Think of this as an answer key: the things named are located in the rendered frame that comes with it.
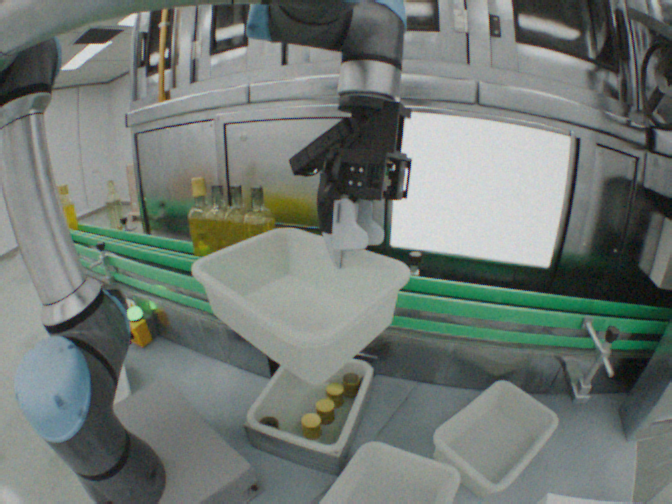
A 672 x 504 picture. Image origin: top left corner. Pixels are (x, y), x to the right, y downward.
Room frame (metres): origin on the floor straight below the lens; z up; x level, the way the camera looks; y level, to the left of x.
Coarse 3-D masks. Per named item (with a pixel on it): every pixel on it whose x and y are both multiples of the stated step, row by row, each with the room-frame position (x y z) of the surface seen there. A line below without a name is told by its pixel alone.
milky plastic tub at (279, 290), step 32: (224, 256) 0.36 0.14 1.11; (256, 256) 0.40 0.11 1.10; (288, 256) 0.43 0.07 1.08; (320, 256) 0.39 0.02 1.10; (352, 256) 0.36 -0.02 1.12; (384, 256) 0.34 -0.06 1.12; (224, 288) 0.27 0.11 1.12; (256, 288) 0.39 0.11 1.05; (288, 288) 0.39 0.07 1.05; (320, 288) 0.39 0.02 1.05; (352, 288) 0.36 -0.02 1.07; (384, 288) 0.27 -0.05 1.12; (224, 320) 0.30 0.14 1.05; (256, 320) 0.23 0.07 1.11; (288, 320) 0.31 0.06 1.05; (320, 320) 0.31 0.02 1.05; (352, 320) 0.22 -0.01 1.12; (384, 320) 0.29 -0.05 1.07; (288, 352) 0.22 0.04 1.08; (320, 352) 0.21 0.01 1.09; (352, 352) 0.24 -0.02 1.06
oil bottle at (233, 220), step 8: (232, 208) 0.67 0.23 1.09; (240, 208) 0.67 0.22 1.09; (248, 208) 0.69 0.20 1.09; (224, 216) 0.67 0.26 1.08; (232, 216) 0.66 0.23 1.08; (240, 216) 0.66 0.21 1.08; (224, 224) 0.67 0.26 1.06; (232, 224) 0.66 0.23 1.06; (240, 224) 0.65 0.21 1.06; (232, 232) 0.66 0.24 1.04; (240, 232) 0.65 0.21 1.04; (232, 240) 0.66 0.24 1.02; (240, 240) 0.65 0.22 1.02
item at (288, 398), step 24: (360, 360) 0.47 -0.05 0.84; (288, 384) 0.44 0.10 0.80; (312, 384) 0.46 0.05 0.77; (360, 384) 0.45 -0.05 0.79; (264, 408) 0.35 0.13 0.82; (288, 408) 0.39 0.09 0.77; (312, 408) 0.40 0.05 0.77; (264, 432) 0.29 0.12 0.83; (288, 432) 0.33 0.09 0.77; (336, 432) 0.34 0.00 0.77
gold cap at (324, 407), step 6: (318, 402) 0.38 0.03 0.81; (324, 402) 0.38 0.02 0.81; (330, 402) 0.38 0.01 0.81; (318, 408) 0.36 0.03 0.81; (324, 408) 0.36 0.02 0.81; (330, 408) 0.36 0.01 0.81; (318, 414) 0.36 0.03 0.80; (324, 414) 0.35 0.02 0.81; (330, 414) 0.36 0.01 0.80; (324, 420) 0.35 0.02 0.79; (330, 420) 0.36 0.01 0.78
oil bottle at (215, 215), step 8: (216, 208) 0.68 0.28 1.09; (224, 208) 0.69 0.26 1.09; (208, 216) 0.68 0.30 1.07; (216, 216) 0.67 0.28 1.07; (208, 224) 0.68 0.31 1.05; (216, 224) 0.67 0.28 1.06; (208, 232) 0.68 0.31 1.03; (216, 232) 0.67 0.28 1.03; (224, 232) 0.67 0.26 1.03; (216, 240) 0.67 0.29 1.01; (224, 240) 0.67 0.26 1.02; (216, 248) 0.68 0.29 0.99
